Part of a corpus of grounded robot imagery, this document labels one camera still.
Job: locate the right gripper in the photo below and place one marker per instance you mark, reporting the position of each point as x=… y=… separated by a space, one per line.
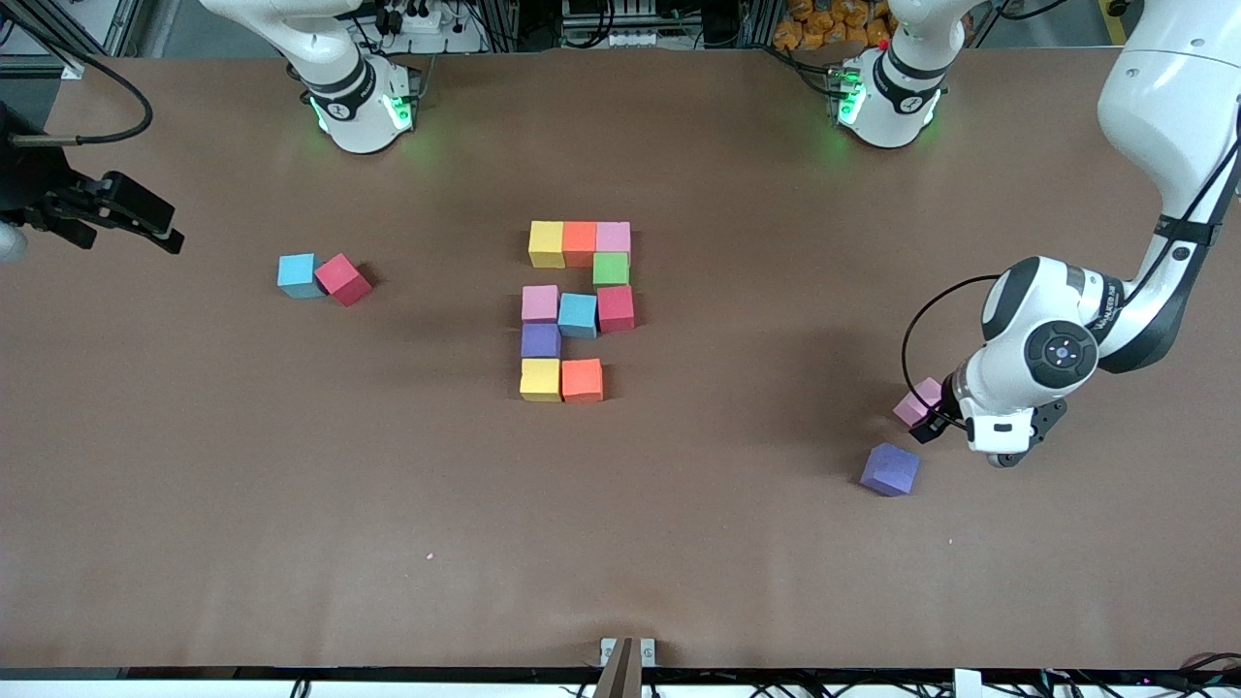
x=29 y=184

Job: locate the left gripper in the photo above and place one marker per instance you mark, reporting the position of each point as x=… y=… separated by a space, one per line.
x=933 y=426

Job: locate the pink foam cube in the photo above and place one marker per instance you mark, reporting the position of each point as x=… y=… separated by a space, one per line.
x=540 y=302
x=613 y=237
x=916 y=402

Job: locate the violet foam cube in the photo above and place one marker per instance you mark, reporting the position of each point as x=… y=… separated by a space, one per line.
x=890 y=469
x=540 y=339

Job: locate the red foam cube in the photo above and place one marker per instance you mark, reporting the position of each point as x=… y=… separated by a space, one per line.
x=616 y=308
x=344 y=279

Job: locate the orange foam cube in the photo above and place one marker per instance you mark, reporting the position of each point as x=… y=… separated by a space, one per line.
x=582 y=380
x=580 y=242

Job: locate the green foam cube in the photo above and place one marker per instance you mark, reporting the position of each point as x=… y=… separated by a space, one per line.
x=611 y=268

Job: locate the cyan foam cube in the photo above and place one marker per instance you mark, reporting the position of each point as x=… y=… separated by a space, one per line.
x=296 y=274
x=578 y=315

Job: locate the yellow foam cube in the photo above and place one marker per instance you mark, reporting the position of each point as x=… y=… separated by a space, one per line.
x=546 y=244
x=540 y=380

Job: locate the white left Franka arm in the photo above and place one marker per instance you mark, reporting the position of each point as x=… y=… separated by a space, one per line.
x=1062 y=354

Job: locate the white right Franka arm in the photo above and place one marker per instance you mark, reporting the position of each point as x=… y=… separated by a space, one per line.
x=339 y=97

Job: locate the white label tag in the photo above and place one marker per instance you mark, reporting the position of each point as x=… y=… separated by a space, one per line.
x=967 y=684

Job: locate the brown table mat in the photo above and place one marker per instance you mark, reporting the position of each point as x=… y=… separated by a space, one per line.
x=582 y=533

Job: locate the white power strip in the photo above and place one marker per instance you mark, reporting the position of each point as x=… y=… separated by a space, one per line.
x=417 y=17

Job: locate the bag of orange snacks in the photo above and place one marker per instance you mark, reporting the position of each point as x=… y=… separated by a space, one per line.
x=824 y=19

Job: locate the grey equipment rack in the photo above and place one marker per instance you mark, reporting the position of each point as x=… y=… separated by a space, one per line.
x=630 y=39

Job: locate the aluminium frame profile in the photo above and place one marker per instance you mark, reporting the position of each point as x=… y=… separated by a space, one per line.
x=70 y=71

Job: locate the metal bracket with brown post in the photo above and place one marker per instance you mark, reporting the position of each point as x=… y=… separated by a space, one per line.
x=625 y=669

